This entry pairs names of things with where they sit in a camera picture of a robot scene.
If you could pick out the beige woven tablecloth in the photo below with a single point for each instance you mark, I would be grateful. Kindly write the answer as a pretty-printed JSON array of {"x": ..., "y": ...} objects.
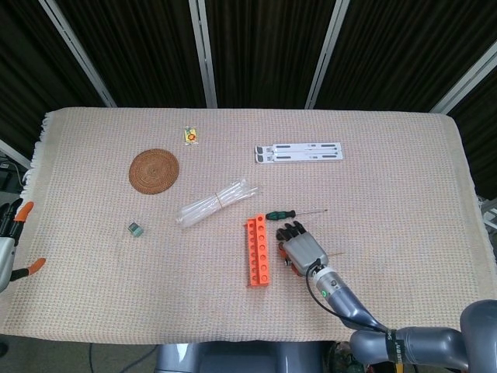
[{"x": 155, "y": 291}]

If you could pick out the round woven rattan coaster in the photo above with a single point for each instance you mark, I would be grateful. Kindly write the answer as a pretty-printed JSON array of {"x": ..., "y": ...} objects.
[{"x": 154, "y": 171}]

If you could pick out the clear plastic tube bundle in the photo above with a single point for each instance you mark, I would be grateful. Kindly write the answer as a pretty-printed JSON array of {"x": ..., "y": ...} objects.
[{"x": 209, "y": 204}]

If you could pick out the small green box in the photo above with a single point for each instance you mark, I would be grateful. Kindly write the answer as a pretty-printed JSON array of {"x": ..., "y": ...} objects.
[{"x": 136, "y": 230}]

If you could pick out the black fabric partition panel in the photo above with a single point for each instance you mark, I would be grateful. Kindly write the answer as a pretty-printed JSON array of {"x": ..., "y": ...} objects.
[
  {"x": 407, "y": 50},
  {"x": 136, "y": 50},
  {"x": 264, "y": 50},
  {"x": 23, "y": 77},
  {"x": 479, "y": 143}
]

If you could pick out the white metal frame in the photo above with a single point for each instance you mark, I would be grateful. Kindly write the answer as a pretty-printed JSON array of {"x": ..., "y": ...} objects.
[{"x": 490, "y": 217}]

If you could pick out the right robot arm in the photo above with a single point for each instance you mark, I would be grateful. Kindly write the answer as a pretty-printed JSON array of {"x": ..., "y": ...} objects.
[{"x": 349, "y": 307}]

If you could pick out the orange tool holder rack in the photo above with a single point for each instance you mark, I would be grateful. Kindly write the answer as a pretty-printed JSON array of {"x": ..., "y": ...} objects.
[{"x": 259, "y": 252}]

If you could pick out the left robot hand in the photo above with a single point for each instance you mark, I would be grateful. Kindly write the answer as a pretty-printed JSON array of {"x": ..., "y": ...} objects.
[{"x": 4, "y": 256}]

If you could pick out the grey robot torso base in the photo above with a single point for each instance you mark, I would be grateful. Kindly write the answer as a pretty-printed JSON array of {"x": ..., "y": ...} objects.
[{"x": 240, "y": 359}]

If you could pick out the white folded laptop stand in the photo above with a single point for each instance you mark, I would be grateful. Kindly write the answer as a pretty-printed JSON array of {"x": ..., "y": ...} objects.
[{"x": 299, "y": 153}]

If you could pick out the long green black screwdriver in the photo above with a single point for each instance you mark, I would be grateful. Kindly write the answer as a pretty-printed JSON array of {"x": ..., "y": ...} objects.
[{"x": 279, "y": 215}]

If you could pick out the white partition frame post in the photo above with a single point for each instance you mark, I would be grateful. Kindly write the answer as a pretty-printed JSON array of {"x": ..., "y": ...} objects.
[
  {"x": 466, "y": 83},
  {"x": 203, "y": 54},
  {"x": 11, "y": 153},
  {"x": 327, "y": 54},
  {"x": 77, "y": 52}
]

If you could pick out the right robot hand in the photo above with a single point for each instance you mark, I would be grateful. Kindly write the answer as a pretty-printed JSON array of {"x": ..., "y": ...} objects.
[{"x": 304, "y": 252}]

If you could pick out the black silver precision screwdriver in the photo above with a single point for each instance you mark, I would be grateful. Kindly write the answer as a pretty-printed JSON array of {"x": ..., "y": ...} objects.
[{"x": 288, "y": 263}]

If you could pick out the yellow candy packet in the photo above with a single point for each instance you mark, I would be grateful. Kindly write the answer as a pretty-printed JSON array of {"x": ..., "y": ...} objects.
[{"x": 190, "y": 136}]

